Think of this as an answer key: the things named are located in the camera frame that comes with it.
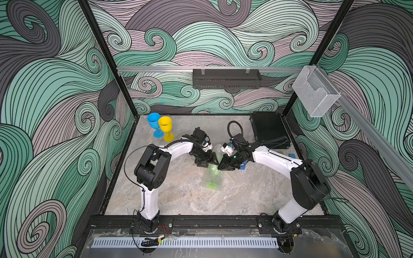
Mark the black wall tray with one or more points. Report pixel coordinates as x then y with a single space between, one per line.
231 80

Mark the clear bubble wrap sheet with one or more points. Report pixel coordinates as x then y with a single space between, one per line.
219 156

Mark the black hard case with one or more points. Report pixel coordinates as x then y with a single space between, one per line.
269 130

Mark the white slotted cable duct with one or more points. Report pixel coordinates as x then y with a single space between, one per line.
188 242

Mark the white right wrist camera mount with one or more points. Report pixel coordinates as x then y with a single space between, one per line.
227 149

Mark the black frame post left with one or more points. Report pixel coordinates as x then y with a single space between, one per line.
87 11

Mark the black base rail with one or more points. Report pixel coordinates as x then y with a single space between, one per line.
175 224

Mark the black frame post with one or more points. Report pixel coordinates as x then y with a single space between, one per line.
325 43
87 11

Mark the green plastic wine glass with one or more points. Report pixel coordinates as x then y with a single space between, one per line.
214 177

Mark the blue plastic wine glass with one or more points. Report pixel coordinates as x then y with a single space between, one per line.
153 121

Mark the clear acrylic wall box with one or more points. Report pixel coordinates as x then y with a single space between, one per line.
316 90

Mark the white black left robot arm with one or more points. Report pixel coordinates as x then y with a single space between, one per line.
152 168

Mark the black frame post right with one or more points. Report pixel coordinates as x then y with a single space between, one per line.
325 43

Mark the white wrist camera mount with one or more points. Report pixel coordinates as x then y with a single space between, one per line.
227 149
207 144

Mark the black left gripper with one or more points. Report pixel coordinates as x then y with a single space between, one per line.
207 160

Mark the yellow plastic wine glass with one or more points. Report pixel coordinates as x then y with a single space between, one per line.
166 126

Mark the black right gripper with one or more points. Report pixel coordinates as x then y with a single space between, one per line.
227 165

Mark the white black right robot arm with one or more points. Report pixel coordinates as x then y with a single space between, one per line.
308 184

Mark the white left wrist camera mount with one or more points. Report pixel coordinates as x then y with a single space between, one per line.
207 144

